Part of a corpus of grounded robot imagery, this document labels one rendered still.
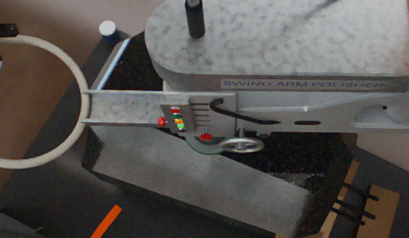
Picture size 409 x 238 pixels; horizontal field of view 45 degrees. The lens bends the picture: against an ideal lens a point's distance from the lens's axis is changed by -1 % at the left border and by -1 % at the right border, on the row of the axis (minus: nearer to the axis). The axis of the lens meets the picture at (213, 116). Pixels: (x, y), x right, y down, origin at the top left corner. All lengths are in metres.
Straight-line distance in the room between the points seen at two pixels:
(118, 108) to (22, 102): 1.46
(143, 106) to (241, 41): 0.71
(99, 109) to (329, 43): 0.94
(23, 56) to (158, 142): 1.50
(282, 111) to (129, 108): 0.61
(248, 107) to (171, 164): 0.73
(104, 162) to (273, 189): 0.76
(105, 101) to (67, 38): 1.49
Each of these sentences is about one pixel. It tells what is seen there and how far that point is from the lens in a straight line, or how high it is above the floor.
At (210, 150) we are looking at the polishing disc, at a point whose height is 0.90.
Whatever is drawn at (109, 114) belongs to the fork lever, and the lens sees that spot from 1.83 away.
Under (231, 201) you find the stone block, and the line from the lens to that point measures 2.10.
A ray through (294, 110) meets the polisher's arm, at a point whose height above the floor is 1.41.
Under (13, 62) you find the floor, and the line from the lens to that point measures 3.35.
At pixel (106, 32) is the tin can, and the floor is 0.14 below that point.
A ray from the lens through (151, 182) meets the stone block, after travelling 2.19.
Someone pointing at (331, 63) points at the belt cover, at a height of 1.72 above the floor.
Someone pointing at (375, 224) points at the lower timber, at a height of 0.09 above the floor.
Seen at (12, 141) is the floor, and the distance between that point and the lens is 3.17.
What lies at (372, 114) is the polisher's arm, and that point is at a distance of 1.67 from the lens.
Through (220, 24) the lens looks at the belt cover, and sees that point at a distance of 1.22.
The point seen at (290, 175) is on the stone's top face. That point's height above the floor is 0.85.
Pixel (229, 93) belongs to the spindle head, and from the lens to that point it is 1.31.
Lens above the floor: 2.79
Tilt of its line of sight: 72 degrees down
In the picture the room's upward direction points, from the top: 6 degrees counter-clockwise
